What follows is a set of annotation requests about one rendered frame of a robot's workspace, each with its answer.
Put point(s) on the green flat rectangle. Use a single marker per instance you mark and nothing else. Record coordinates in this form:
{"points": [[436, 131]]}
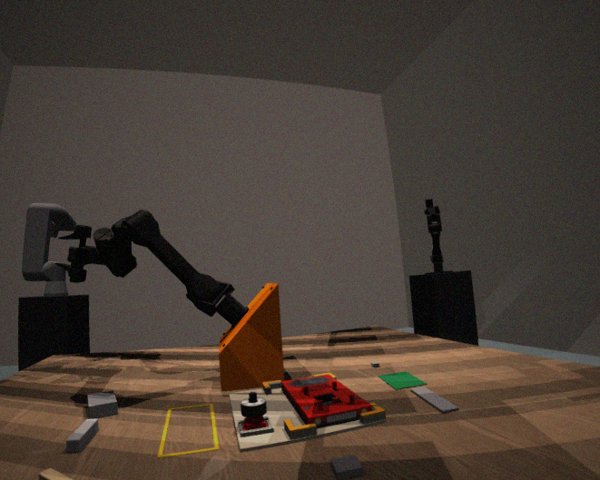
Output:
{"points": [[402, 380]]}

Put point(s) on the yellow rectangular outline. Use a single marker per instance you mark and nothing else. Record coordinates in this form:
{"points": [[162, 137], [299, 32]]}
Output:
{"points": [[215, 436]]}

